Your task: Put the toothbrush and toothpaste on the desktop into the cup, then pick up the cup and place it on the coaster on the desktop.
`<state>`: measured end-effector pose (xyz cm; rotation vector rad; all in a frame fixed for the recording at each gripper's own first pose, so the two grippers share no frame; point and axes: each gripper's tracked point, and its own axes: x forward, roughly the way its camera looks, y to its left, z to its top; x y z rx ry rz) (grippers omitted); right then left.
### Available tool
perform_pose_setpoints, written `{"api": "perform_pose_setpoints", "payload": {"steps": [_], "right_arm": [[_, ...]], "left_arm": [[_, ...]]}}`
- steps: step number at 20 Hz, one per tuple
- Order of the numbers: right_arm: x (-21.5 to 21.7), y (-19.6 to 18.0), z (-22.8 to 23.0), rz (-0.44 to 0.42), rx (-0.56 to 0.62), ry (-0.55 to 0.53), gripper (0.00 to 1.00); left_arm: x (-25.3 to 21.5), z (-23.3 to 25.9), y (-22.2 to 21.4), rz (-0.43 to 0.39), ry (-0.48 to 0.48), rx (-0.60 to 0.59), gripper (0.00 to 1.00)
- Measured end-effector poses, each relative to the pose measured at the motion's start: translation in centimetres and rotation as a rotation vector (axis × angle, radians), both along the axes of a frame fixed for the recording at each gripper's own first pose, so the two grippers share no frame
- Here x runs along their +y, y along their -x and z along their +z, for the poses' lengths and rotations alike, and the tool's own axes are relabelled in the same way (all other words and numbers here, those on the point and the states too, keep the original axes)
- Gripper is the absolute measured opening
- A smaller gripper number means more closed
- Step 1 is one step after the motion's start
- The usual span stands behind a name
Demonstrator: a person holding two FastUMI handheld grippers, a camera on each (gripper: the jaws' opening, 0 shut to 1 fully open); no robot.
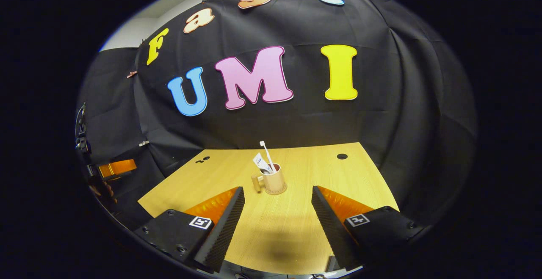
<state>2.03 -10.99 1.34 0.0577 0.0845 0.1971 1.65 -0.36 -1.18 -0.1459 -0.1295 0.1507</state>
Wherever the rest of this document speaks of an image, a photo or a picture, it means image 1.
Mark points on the pale pink toothbrush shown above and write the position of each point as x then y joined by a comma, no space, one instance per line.
266,154

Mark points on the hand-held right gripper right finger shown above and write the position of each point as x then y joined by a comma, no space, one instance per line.
328,224

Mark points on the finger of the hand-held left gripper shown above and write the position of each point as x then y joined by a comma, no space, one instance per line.
116,168

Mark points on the white toothpaste tube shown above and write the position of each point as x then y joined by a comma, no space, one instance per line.
259,160

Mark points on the red cloth clip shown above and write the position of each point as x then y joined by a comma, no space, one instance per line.
131,74

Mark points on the yellow wooden desktop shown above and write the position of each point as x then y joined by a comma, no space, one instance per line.
296,173

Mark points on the black backdrop cloth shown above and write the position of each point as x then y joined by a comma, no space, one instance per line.
305,126

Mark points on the round brown coaster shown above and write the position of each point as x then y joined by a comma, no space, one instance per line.
276,193

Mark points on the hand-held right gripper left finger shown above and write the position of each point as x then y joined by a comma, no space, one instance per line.
230,224

